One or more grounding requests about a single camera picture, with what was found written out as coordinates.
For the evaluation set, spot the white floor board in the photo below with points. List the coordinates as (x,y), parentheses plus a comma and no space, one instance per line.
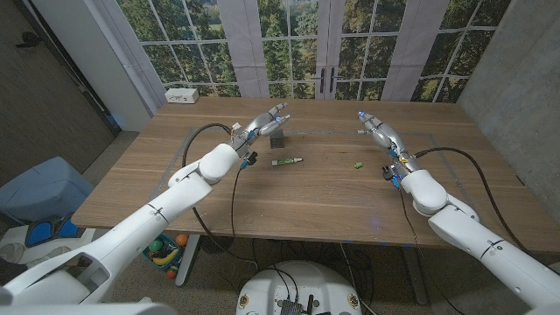
(83,245)

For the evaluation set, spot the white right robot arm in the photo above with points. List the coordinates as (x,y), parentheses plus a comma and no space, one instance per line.
(481,236)

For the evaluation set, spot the white table leg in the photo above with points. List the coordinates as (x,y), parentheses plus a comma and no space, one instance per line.
(187,262)

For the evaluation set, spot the orange toy ball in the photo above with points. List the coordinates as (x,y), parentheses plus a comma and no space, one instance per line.
(182,240)

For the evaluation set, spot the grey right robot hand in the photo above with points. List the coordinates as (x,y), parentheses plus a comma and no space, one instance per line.
(387,137)

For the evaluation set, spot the black round ribbed disc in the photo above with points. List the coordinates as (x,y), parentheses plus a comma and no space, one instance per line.
(216,244)

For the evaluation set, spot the yellow toy banana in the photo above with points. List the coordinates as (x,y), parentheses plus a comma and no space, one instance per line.
(166,259)

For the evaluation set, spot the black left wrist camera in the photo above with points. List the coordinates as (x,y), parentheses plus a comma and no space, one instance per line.
(251,157)

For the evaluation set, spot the green toy ball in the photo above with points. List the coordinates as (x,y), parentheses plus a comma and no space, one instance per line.
(156,245)

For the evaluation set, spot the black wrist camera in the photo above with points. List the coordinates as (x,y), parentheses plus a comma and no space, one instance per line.
(251,157)
(387,172)

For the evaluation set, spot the blue black foot pedal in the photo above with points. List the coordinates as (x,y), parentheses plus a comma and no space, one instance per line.
(40,233)
(70,229)

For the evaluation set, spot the teal toy basket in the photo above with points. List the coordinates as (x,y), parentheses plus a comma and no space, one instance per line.
(175,264)

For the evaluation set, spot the white green marker body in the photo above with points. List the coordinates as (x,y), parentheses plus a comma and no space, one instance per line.
(286,162)

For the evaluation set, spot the grey sneaker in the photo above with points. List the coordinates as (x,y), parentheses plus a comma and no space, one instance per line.
(11,251)
(48,256)

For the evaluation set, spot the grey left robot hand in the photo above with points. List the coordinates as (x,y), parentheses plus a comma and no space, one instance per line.
(260,127)

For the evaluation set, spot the grey table leg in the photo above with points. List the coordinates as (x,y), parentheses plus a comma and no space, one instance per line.
(415,280)

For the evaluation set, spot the printed window forest backdrop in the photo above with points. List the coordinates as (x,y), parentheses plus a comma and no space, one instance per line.
(280,44)

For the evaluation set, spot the person's black trouser leg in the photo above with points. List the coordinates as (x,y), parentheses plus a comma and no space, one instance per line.
(9,271)

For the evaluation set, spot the blue grey storage bin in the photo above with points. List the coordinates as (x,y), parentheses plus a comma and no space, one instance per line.
(44,188)

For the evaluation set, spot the grey electronics module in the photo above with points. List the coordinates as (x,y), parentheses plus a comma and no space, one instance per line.
(289,307)

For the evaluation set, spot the green marker cap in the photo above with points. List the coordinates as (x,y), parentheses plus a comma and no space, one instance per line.
(358,165)

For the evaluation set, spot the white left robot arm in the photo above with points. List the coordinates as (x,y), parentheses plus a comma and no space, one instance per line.
(153,214)

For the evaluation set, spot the dark grey block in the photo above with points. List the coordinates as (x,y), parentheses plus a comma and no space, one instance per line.
(277,141)

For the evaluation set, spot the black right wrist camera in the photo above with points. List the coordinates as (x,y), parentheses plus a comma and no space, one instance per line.
(387,172)

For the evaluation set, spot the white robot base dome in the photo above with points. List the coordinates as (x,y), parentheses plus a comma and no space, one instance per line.
(302,280)

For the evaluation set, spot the white power strip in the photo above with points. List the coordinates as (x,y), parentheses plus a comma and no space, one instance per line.
(181,95)

